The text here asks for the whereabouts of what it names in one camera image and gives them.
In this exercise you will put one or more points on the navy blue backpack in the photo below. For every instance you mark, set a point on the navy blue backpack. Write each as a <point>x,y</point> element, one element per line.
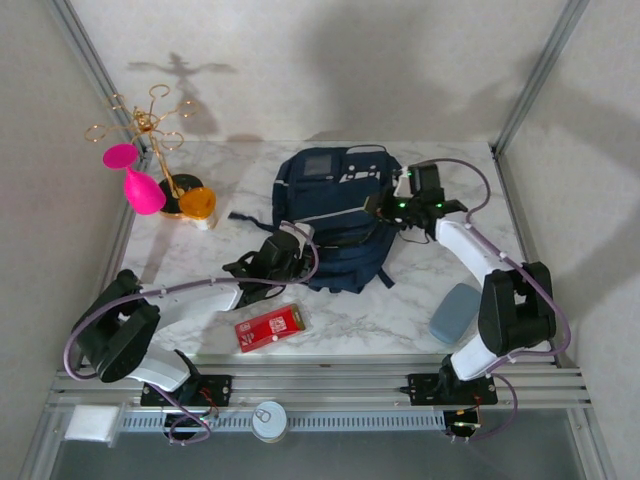
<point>325,200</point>

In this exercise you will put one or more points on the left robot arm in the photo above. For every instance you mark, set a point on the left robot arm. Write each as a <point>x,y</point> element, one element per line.
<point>200,305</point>

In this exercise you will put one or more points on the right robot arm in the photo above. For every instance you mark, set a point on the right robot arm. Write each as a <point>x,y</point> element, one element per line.
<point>465,245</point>

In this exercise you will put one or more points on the red box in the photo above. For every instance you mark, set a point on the red box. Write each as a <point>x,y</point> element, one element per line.
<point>270,327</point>

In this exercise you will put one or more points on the orange cup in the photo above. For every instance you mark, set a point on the orange cup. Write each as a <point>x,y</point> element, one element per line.
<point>197,202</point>

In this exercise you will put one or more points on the blue-grey case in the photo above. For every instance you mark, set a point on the blue-grey case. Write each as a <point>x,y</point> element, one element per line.
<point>455,315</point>

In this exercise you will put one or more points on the tin can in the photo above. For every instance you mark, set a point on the tin can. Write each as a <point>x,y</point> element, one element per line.
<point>269,421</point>

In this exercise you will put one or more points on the pink goblet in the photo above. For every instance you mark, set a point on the pink goblet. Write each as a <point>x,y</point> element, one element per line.
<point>142,192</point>

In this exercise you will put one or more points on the white foam block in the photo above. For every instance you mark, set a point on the white foam block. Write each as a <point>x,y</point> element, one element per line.
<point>91,424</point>

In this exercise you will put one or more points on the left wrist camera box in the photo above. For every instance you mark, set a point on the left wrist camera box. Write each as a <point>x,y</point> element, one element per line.
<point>280,252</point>

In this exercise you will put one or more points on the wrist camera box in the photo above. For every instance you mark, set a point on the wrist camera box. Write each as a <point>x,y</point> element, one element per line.
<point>425,180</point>
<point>280,252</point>

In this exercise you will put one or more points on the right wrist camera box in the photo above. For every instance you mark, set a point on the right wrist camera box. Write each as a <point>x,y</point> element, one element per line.
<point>425,180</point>

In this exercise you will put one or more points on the aluminium rail frame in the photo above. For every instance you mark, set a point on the aluminium rail frame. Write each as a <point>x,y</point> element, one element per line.
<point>325,385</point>

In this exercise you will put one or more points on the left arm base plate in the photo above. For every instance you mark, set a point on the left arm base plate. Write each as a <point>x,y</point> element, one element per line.
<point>220,390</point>

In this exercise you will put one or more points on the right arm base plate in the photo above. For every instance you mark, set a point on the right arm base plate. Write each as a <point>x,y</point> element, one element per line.
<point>422,390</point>

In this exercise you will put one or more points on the aluminium frame post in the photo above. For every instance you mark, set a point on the aluminium frame post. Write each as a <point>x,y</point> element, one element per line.
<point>100,75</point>
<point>537,75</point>

